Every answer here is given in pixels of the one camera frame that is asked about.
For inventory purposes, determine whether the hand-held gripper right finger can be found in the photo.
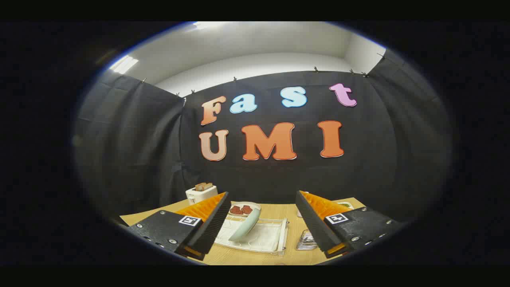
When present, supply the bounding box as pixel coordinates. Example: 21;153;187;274
295;190;407;259

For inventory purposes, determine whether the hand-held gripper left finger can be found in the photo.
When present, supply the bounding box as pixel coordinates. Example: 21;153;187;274
126;192;232;261

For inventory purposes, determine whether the metal wire basket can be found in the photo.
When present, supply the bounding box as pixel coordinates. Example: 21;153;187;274
296;229;318;251

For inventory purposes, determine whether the light green plate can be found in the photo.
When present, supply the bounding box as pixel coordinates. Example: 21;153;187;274
228;207;261;242

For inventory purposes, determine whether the white wire dish rack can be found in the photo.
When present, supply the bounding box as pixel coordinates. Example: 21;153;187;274
214;213;289;256

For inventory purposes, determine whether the white plate with meat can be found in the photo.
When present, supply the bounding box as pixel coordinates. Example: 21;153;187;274
229;202;261;217

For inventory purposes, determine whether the white toaster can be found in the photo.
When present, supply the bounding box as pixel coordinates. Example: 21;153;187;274
186;185;218;204

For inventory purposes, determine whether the black backdrop cloth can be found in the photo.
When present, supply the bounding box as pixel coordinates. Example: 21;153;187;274
74;48;453;224

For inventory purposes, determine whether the ceiling light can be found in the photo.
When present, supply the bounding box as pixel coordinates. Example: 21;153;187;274
110;55;139;74

